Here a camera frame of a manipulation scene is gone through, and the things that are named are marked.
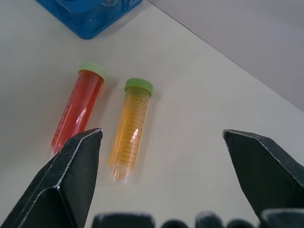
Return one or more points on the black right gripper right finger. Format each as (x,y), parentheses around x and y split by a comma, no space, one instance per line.
(266,171)

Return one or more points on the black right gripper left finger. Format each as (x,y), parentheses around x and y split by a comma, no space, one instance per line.
(59,183)

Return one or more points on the red liquid tube green cap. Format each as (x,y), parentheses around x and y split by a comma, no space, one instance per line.
(76,109)

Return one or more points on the orange liquid tube green cap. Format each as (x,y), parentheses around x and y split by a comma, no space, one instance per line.
(131,126)

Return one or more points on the blue plastic tube rack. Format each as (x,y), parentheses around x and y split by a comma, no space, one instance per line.
(95,16)

